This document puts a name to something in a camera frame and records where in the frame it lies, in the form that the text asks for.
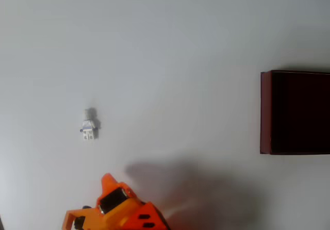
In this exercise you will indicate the red-orange robot arm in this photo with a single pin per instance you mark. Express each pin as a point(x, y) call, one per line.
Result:
point(156, 215)

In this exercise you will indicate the dark red cardboard box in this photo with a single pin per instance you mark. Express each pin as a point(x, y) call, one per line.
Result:
point(296, 106)

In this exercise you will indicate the small white toy figure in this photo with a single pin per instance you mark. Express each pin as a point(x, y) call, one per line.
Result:
point(87, 127)

